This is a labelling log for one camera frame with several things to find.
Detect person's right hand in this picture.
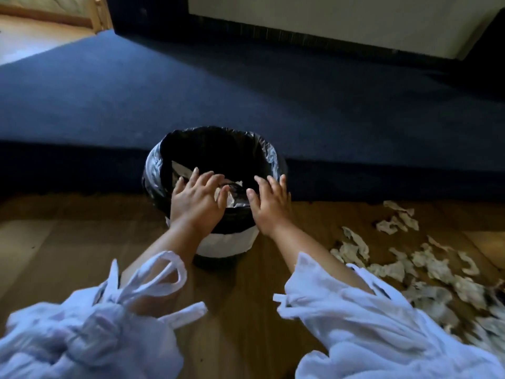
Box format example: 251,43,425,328
246,174,293,237

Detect person's left hand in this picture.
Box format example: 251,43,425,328
170,167,232,237

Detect person's right forearm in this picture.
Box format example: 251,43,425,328
268,222,375,296

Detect person's left forearm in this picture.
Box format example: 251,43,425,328
118,223,206,314

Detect crumpled paper scrap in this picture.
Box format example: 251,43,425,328
214,179,250,209

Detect flat torn paper scrap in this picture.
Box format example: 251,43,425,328
171,160,191,183

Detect black plastic bin liner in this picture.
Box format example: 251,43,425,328
142,126,289,236

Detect white round trash bin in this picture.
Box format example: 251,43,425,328
165,217,261,270

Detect dark blue rug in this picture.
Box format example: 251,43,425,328
0,29,505,194

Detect white left robe sleeve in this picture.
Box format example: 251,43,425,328
0,250,208,379

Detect white robe sleeve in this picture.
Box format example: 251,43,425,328
0,250,208,379
273,252,505,379

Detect white furniture panel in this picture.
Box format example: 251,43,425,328
188,0,505,60

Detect white right robe sleeve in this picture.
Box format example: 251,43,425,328
273,252,505,379

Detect pile of torn paper scraps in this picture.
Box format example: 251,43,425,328
330,200,505,344

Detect wooden door frame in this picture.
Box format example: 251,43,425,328
0,0,114,32

